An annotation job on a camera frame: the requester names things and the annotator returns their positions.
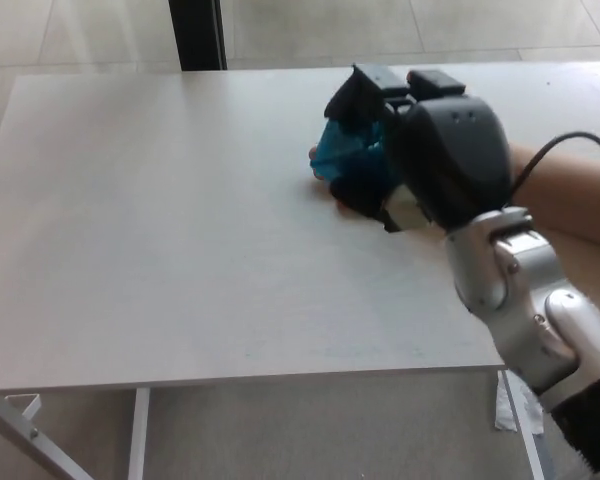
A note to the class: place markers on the white metal hook bracket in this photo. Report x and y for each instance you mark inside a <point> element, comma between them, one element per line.
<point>32,405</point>

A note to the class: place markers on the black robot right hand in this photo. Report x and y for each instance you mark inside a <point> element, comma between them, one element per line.
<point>455,160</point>

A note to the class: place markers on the bare person hand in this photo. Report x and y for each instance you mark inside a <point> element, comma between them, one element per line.
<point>325,189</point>

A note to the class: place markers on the bare person forearm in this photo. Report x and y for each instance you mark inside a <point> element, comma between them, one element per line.
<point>570,200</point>

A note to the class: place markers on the blue foil-wrapped cube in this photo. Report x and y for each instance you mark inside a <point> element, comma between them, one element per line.
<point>345,155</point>

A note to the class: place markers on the white straight table leg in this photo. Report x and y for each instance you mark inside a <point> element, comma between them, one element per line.
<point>139,432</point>

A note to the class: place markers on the black door frame post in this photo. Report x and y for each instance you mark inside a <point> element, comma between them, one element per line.
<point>197,32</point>

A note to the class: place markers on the white slanted table leg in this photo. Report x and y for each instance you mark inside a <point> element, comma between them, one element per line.
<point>25,440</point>

